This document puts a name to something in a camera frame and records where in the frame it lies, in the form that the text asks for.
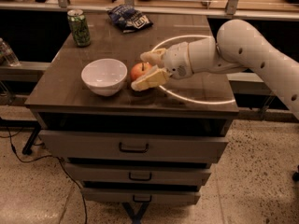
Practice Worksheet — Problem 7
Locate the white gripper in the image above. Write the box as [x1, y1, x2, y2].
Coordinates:
[131, 42, 192, 91]

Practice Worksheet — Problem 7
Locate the red apple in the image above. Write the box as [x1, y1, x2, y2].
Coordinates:
[130, 63, 152, 81]

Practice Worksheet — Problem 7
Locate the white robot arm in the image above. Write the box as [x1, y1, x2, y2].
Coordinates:
[131, 20, 299, 119]

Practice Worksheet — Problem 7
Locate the white ceramic bowl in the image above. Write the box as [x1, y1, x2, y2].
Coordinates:
[81, 59, 128, 96]

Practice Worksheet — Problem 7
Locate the blue chip bag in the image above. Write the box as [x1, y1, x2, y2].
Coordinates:
[107, 5, 153, 33]

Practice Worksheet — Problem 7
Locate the wooden drawer cabinet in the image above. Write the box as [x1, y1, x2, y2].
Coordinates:
[24, 12, 240, 224]

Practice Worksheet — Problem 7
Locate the green soda can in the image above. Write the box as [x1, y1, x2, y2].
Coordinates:
[67, 9, 91, 47]

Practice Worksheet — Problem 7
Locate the top grey drawer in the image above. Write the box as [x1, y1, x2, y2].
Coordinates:
[39, 130, 228, 163]

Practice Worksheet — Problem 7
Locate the grey drawer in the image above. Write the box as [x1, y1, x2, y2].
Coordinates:
[81, 188, 200, 204]
[39, 130, 228, 163]
[64, 163, 211, 186]

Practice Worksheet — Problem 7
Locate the middle grey drawer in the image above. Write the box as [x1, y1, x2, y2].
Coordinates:
[64, 163, 211, 186]

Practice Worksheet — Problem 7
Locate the bottom grey drawer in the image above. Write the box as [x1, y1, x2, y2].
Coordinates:
[81, 188, 200, 204]

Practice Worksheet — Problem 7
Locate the clear plastic water bottle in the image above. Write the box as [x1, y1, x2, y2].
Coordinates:
[0, 38, 21, 66]

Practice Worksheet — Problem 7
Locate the black table leg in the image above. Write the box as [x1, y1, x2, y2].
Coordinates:
[22, 125, 41, 155]

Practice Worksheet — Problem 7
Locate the black floor cable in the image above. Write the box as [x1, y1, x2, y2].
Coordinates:
[0, 124, 89, 224]

